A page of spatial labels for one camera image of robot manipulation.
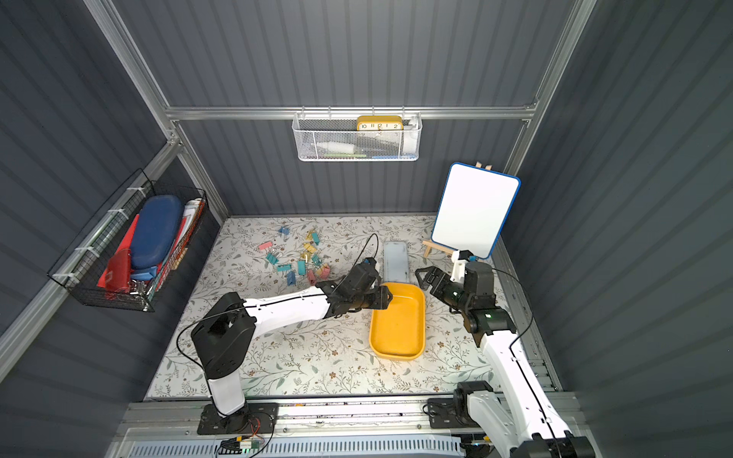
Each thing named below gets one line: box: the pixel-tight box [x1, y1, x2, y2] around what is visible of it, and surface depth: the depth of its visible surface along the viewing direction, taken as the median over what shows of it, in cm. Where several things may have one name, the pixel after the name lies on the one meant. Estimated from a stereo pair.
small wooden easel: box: [421, 239, 454, 258], surface depth 104 cm
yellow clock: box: [356, 115, 404, 131], surface depth 90 cm
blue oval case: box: [129, 194, 185, 271], surface depth 74 cm
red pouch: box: [97, 234, 134, 301], surface depth 66 cm
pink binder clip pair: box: [307, 265, 332, 286], surface depth 103 cm
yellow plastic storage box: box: [369, 282, 427, 361], surface depth 89 cm
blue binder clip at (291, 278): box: [286, 270, 297, 287], surface depth 103 cm
